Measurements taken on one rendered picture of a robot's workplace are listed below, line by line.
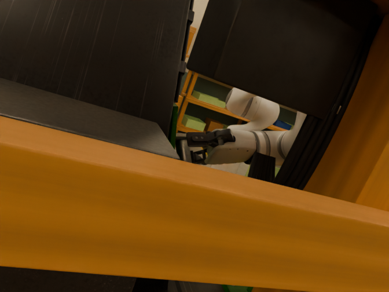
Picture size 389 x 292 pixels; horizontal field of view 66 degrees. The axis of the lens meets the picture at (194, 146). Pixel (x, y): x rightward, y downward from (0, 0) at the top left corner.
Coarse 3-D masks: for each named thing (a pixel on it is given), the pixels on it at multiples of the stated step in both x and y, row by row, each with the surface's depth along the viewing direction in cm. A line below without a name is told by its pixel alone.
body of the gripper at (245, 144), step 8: (240, 136) 66; (248, 136) 67; (224, 144) 64; (232, 144) 64; (240, 144) 65; (248, 144) 66; (256, 144) 68; (208, 152) 69; (216, 152) 65; (224, 152) 66; (232, 152) 66; (240, 152) 67; (248, 152) 67; (208, 160) 69; (216, 160) 69; (224, 160) 70; (232, 160) 70; (240, 160) 71; (248, 160) 71
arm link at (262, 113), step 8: (256, 96) 126; (256, 104) 125; (264, 104) 125; (272, 104) 126; (248, 112) 126; (256, 112) 125; (264, 112) 125; (272, 112) 125; (256, 120) 127; (264, 120) 126; (272, 120) 126; (232, 128) 131; (240, 128) 130; (248, 128) 129; (256, 128) 127; (264, 128) 128
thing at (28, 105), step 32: (0, 96) 37; (32, 96) 43; (64, 96) 49; (64, 128) 35; (96, 128) 39; (128, 128) 45; (0, 288) 39; (32, 288) 40; (64, 288) 41; (96, 288) 43; (128, 288) 45
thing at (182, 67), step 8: (192, 0) 77; (192, 8) 76; (192, 16) 75; (184, 40) 75; (184, 48) 73; (184, 56) 72; (184, 64) 71; (184, 72) 70; (176, 88) 70; (176, 96) 69
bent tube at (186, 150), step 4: (176, 136) 64; (180, 136) 64; (184, 136) 65; (176, 140) 66; (180, 140) 66; (184, 140) 66; (176, 144) 66; (180, 144) 65; (184, 144) 65; (176, 148) 66; (180, 148) 65; (184, 148) 65; (188, 148) 65; (180, 152) 65; (184, 152) 64; (188, 152) 65; (180, 156) 64; (184, 156) 64; (188, 156) 64; (184, 160) 64; (188, 160) 64
